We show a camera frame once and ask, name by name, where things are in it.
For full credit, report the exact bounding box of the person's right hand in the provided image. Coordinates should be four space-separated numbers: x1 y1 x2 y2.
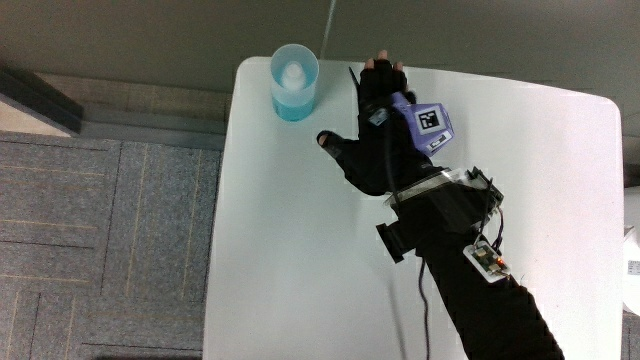
316 49 457 198

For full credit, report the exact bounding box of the white round object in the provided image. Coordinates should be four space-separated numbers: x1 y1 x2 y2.
621 225 640 316

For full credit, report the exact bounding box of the black cable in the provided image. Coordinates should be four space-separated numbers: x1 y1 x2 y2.
417 257 432 360

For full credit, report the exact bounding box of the blue cleaning spray bottle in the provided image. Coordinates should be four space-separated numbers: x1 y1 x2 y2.
269 43 320 123

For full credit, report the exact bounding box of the person's right forearm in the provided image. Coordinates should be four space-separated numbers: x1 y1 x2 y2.
375 166 566 360

